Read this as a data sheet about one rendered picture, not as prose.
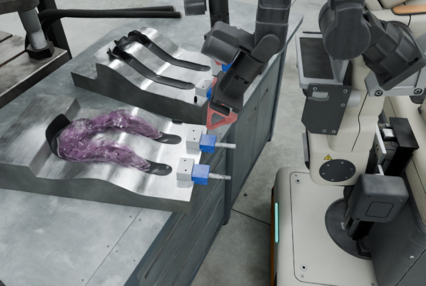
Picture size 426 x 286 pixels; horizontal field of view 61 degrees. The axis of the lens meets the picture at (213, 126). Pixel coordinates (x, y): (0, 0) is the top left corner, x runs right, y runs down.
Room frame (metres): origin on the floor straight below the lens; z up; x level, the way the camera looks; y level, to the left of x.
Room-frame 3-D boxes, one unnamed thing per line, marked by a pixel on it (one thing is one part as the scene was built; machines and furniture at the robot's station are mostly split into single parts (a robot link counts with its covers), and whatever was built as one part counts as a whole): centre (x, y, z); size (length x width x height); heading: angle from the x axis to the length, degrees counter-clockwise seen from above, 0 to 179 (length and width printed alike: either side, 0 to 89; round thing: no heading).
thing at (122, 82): (1.02, 0.20, 0.87); 0.50 x 0.26 x 0.14; 64
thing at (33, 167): (0.66, 0.28, 0.86); 0.50 x 0.26 x 0.11; 81
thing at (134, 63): (1.00, 0.19, 0.92); 0.35 x 0.16 x 0.09; 64
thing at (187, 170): (0.57, 0.02, 0.86); 0.13 x 0.05 x 0.05; 81
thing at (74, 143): (0.66, 0.28, 0.90); 0.26 x 0.18 x 0.08; 81
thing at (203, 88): (0.84, -0.02, 0.89); 0.13 x 0.05 x 0.05; 63
